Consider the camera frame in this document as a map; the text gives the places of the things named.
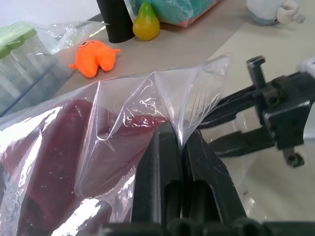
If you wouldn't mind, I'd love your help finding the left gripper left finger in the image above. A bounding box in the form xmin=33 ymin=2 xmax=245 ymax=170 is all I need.
xmin=131 ymin=120 xmax=185 ymax=224

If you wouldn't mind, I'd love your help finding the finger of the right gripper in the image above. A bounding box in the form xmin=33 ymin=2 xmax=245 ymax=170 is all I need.
xmin=209 ymin=127 xmax=278 ymax=158
xmin=198 ymin=85 xmax=261 ymax=126

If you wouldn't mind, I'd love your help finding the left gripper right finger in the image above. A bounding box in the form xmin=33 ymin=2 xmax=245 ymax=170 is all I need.
xmin=183 ymin=130 xmax=247 ymax=223

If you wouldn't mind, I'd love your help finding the clear plastic bag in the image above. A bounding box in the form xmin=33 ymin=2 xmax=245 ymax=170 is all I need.
xmin=0 ymin=53 xmax=233 ymax=236

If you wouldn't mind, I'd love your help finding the dark red object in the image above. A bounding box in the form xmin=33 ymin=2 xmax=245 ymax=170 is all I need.
xmin=0 ymin=98 xmax=173 ymax=236

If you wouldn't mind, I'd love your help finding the teal orange toy in bag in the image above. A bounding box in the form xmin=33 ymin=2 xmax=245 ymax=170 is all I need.
xmin=124 ymin=0 xmax=221 ymax=28

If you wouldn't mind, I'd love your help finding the white blue plush toy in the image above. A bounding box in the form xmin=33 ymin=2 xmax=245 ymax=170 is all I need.
xmin=247 ymin=0 xmax=306 ymax=27

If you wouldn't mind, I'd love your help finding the teal orange folded item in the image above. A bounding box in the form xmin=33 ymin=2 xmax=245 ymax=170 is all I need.
xmin=134 ymin=0 xmax=217 ymax=27

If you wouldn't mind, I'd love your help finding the yellow green toy pear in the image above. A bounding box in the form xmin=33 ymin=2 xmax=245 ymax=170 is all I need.
xmin=132 ymin=1 xmax=160 ymax=41

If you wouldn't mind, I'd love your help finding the orange plush toy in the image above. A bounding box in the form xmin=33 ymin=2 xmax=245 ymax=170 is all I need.
xmin=68 ymin=40 xmax=121 ymax=79

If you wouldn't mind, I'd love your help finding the black cylinder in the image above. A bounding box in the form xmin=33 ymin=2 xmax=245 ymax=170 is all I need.
xmin=96 ymin=0 xmax=135 ymax=44

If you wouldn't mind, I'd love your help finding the clear bag around tube rack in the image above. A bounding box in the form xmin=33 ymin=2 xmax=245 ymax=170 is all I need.
xmin=0 ymin=21 xmax=110 ymax=116

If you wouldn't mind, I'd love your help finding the green capped tube rack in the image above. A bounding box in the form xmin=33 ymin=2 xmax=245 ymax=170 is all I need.
xmin=0 ymin=21 xmax=72 ymax=116

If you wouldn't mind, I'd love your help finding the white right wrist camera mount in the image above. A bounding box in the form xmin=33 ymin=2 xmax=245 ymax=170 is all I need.
xmin=299 ymin=57 xmax=315 ymax=77

